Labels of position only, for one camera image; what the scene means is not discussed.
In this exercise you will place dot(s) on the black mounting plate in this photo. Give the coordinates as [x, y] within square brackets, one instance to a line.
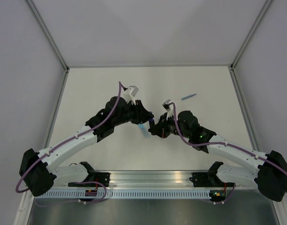
[103, 178]
[203, 179]

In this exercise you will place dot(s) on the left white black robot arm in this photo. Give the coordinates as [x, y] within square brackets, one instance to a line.
[41, 170]

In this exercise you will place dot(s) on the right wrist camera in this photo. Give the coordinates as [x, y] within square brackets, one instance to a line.
[169, 107]

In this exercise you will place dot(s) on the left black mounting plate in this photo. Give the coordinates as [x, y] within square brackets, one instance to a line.
[103, 178]

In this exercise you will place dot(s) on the blue marker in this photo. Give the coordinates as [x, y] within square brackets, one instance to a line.
[146, 134]

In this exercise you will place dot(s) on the aluminium frame post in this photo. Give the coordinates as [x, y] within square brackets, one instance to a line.
[256, 23]
[43, 27]

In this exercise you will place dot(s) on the white slotted cable duct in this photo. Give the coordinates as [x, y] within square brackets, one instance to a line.
[128, 194]

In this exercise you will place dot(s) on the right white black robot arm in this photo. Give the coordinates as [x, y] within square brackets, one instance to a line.
[267, 172]

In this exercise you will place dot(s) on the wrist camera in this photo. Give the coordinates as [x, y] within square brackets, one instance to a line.
[169, 107]
[129, 94]

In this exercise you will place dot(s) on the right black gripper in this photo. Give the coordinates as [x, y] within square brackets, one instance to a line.
[160, 128]

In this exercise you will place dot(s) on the left aluminium frame post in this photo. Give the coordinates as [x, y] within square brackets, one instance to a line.
[43, 27]

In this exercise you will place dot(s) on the right aluminium frame post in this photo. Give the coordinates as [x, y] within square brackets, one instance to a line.
[256, 23]

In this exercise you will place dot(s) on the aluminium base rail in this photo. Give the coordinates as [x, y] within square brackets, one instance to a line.
[148, 179]

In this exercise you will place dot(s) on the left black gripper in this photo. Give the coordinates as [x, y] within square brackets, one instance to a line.
[142, 115]

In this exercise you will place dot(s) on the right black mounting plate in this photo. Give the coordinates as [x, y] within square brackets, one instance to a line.
[203, 179]

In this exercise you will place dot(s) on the slim blue pen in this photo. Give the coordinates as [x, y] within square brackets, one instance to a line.
[187, 97]

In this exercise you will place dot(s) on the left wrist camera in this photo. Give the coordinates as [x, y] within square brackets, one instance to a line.
[129, 94]

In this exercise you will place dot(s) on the black purple highlighter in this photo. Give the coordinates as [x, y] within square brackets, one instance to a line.
[151, 122]

